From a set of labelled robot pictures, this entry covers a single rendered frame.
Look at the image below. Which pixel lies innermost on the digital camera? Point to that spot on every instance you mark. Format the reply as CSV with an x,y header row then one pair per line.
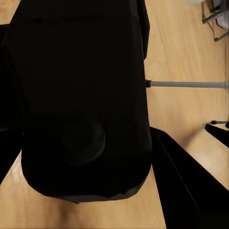
x,y
72,77

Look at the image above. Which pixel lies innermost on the camera tripod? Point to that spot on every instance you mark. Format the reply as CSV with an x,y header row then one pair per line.
x,y
150,83

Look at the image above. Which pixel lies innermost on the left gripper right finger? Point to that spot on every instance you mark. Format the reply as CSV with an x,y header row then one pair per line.
x,y
191,198

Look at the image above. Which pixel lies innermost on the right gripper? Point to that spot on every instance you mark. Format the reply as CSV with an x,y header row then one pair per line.
x,y
220,134

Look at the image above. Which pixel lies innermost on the taboret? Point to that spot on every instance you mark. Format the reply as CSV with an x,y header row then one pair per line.
x,y
221,10

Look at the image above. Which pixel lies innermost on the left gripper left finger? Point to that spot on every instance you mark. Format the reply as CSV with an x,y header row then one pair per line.
x,y
10,147

